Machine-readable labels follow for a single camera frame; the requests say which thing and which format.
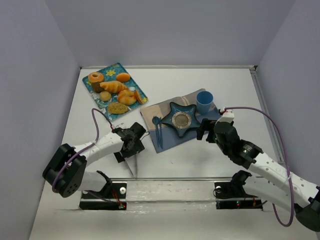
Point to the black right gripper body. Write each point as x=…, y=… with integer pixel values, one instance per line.
x=203, y=129

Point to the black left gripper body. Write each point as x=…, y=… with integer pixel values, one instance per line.
x=127, y=153

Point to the brown bread slice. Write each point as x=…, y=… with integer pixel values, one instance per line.
x=138, y=97

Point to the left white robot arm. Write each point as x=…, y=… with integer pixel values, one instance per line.
x=66, y=171

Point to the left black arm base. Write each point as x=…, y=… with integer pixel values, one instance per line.
x=114, y=200

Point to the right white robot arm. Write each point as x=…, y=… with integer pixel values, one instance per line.
x=284, y=188

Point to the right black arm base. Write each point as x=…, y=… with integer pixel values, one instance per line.
x=230, y=196

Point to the oval seeded bread slice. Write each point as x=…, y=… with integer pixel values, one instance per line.
x=117, y=108

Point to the twisted orange bread roll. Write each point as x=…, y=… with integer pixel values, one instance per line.
x=126, y=97

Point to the blue star-shaped plate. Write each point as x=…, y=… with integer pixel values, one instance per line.
x=181, y=118

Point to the blue plastic cup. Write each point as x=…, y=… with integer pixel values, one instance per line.
x=204, y=100

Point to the blue plastic fork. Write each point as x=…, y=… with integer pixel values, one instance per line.
x=155, y=122

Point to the small round beige bun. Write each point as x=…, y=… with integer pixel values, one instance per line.
x=105, y=96

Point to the long striped croissant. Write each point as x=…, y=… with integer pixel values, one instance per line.
x=113, y=86

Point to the round orange bun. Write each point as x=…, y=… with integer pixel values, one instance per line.
x=123, y=77

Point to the brown chocolate muffin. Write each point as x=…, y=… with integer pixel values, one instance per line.
x=96, y=87

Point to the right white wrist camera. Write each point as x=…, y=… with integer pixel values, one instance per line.
x=226, y=115

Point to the orange ring donut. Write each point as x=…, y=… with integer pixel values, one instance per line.
x=96, y=77

